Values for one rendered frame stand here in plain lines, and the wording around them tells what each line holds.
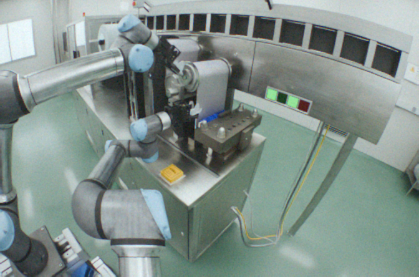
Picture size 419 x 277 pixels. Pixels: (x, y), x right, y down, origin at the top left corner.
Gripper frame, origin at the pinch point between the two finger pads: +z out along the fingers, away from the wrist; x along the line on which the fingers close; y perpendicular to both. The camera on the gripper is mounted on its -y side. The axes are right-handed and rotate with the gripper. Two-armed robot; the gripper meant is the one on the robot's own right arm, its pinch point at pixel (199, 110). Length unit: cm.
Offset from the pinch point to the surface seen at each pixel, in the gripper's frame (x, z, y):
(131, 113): 47, -14, -15
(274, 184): -33, 96, -109
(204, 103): -0.3, 3.2, 3.2
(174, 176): -13.1, -26.9, -16.5
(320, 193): -74, 46, -49
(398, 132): -188, 263, -44
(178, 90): 8.2, -6.6, 9.5
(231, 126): -14.7, 8.0, -5.9
